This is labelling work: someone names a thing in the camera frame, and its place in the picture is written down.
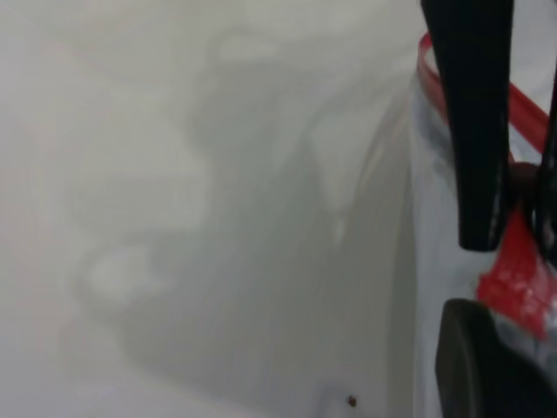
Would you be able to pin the clear plastic zip bag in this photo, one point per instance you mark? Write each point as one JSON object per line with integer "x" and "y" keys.
{"x": 513, "y": 278}

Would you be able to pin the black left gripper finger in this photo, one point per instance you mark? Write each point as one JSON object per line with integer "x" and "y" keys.
{"x": 478, "y": 374}

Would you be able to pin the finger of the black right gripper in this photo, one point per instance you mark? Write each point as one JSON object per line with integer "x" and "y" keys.
{"x": 549, "y": 187}
{"x": 476, "y": 130}

